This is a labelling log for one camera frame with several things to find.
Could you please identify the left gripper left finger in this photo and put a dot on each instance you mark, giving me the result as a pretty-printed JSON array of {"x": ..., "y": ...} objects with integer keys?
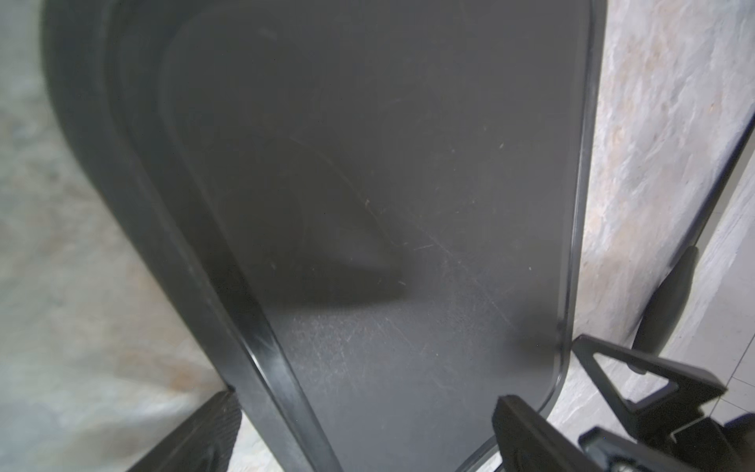
[{"x": 204, "y": 442}]

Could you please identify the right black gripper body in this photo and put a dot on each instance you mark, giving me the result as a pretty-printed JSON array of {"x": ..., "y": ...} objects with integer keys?
[{"x": 705, "y": 445}]

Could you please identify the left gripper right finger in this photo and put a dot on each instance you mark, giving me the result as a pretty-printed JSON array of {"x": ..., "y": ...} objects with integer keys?
[{"x": 527, "y": 442}]

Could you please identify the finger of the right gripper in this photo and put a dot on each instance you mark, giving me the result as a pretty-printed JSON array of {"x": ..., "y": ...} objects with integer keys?
[{"x": 679, "y": 390}]

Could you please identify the black kitchen knife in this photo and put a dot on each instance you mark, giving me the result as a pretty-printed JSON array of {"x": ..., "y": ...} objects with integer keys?
[{"x": 665, "y": 307}]

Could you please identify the black cutting board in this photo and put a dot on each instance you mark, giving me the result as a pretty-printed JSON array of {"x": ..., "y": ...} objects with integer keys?
[{"x": 369, "y": 214}]

